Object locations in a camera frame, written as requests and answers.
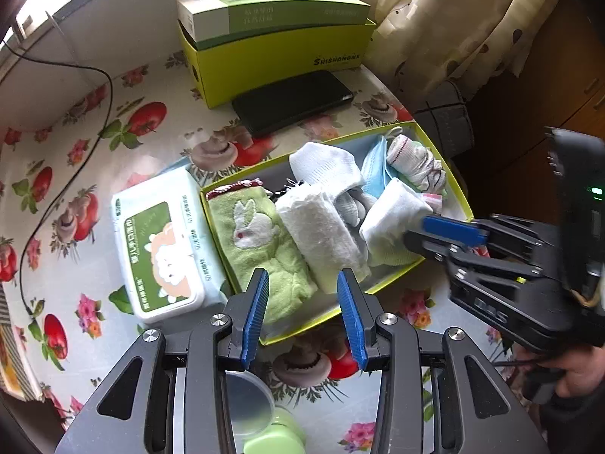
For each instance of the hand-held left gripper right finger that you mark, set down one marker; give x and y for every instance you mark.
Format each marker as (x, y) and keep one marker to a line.
(352, 321)

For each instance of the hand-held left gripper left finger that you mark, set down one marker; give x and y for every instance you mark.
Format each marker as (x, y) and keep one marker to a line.
(255, 312)

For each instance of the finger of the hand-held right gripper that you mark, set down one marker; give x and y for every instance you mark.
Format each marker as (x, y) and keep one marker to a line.
(449, 229)

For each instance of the yellow-green box lid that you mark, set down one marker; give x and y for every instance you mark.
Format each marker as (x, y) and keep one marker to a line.
(383, 276)

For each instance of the pale cloth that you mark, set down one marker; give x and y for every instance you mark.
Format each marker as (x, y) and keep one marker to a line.
(392, 217)

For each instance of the green rabbit towel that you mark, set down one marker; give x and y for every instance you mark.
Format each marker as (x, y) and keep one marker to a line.
(255, 246)

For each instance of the white red striped sock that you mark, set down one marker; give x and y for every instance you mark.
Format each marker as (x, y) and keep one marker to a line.
(416, 163)

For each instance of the white towel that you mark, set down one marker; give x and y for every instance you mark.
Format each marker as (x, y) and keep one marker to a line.
(316, 231)

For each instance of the blue face mask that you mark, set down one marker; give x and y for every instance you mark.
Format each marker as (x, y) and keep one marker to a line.
(373, 165)

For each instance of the grey socks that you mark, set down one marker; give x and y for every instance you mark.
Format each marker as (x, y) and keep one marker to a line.
(349, 208)

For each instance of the black white striped sock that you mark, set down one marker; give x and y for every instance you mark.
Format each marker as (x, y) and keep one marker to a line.
(279, 194)

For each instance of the person's right hand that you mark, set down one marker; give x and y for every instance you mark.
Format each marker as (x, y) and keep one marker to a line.
(576, 373)

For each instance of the pink patterned cloth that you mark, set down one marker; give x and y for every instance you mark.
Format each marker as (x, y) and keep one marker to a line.
(434, 201)

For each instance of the dark checked cloth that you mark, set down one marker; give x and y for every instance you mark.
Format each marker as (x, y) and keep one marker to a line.
(444, 118)

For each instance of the wet wipes pack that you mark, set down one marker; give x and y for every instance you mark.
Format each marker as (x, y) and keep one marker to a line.
(160, 246)

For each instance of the green square container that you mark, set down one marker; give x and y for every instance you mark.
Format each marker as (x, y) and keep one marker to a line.
(279, 435)

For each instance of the brown wooden cabinet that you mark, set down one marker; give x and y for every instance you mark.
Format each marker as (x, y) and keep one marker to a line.
(557, 80)

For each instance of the black phone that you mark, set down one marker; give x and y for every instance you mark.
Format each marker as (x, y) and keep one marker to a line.
(293, 101)

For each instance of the cream curtain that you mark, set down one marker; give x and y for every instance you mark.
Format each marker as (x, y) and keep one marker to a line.
(449, 23)

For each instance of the floral tablecloth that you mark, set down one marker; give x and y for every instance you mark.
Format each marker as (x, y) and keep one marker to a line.
(94, 161)

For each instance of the yellow-green shoe box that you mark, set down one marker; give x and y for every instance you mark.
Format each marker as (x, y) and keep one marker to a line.
(264, 66)

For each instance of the printed cardboard box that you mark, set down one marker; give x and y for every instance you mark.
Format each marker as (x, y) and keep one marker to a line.
(12, 364)

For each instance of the green white carton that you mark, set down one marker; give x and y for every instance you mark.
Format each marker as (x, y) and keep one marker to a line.
(283, 14)

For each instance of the window with metal bars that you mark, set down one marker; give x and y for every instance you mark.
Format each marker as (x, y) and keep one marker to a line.
(47, 4)

